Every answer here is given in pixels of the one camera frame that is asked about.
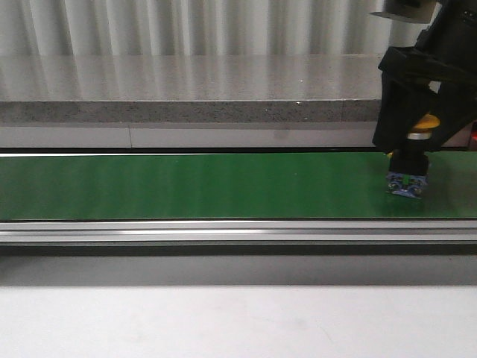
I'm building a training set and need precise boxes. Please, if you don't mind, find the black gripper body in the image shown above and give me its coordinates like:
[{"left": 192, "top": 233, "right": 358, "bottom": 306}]
[{"left": 379, "top": 1, "right": 476, "bottom": 87}]

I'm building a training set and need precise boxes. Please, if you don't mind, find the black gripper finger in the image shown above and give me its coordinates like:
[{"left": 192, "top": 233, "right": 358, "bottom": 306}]
[
  {"left": 373, "top": 72, "right": 438, "bottom": 153},
  {"left": 420, "top": 80, "right": 476, "bottom": 152}
]

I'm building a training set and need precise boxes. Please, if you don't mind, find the green conveyor belt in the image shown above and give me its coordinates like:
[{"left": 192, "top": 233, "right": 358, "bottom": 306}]
[{"left": 1, "top": 151, "right": 476, "bottom": 221}]

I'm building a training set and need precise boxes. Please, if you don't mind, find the aluminium conveyor side rail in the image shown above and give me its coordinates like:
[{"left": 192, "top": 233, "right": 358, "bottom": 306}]
[{"left": 1, "top": 219, "right": 476, "bottom": 257}]

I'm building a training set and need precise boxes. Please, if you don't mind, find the grey speckled stone countertop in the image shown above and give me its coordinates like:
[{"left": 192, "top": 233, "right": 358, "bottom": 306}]
[{"left": 1, "top": 54, "right": 381, "bottom": 126}]

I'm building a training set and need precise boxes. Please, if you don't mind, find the white pleated curtain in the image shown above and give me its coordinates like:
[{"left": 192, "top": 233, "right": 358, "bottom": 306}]
[{"left": 1, "top": 1, "right": 423, "bottom": 56}]

